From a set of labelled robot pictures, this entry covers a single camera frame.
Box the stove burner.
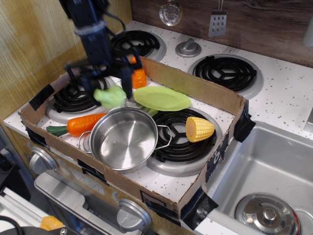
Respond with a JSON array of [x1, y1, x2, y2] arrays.
[[45, 75, 110, 124], [188, 54, 264, 100], [111, 30, 167, 62], [147, 108, 223, 177]]

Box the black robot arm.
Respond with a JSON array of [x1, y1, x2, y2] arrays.
[[60, 0, 142, 105]]

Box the orange toy carrot with leaves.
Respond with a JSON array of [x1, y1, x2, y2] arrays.
[[46, 113, 106, 137]]

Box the silver center stove knob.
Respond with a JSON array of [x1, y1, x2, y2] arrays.
[[121, 97, 144, 110]]

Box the hanging silver strainer ladle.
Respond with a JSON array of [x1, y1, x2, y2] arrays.
[[159, 0, 182, 26]]

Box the black cable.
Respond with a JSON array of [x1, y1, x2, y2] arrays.
[[0, 215, 24, 235]]

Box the orange yellow object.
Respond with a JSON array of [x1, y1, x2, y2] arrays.
[[39, 215, 64, 231]]

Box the silver left oven knob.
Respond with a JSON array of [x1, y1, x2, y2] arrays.
[[29, 146, 58, 175]]

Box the orange toy carrot tip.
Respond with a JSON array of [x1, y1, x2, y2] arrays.
[[132, 66, 147, 89]]

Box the steel pot lid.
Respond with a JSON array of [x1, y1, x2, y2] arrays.
[[234, 193, 302, 235]]

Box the silver oven door handle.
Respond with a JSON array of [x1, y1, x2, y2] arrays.
[[35, 173, 155, 235]]

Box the green toy broccoli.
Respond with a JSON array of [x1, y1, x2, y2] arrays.
[[93, 85, 126, 109]]

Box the front left stove burner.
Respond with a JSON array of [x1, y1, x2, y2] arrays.
[[45, 75, 110, 124]]

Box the silver stove knob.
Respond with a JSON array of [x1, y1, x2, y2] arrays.
[[175, 38, 202, 58], [121, 97, 144, 110]]

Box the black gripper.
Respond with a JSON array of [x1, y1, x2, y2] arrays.
[[65, 29, 142, 106]]

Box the silver oven knob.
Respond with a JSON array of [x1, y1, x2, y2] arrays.
[[116, 198, 152, 232], [29, 146, 58, 175]]

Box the stainless steel pot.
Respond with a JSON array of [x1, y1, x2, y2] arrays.
[[85, 107, 161, 173]]

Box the back right stove burner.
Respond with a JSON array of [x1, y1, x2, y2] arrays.
[[188, 54, 264, 100]]

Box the cardboard fence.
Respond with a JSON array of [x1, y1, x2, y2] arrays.
[[18, 46, 256, 231]]

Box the light green plastic plate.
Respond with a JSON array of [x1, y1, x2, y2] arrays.
[[133, 86, 191, 111]]

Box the back left stove burner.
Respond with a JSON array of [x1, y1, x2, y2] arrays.
[[111, 30, 167, 62]]

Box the silver right oven knob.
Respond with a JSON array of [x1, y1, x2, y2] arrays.
[[116, 198, 152, 232]]

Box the hanging silver spatula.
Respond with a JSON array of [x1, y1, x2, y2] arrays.
[[208, 0, 227, 37]]

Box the yellow toy corn cob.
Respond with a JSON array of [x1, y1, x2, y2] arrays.
[[185, 117, 215, 142]]

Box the silver top stove knob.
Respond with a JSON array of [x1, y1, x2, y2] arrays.
[[175, 38, 202, 58]]

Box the grey faucet base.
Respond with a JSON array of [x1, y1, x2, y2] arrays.
[[302, 17, 313, 47]]

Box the silver sink basin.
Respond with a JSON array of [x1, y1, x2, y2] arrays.
[[206, 122, 313, 235]]

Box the front right stove burner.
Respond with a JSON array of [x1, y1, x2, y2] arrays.
[[147, 108, 223, 177]]

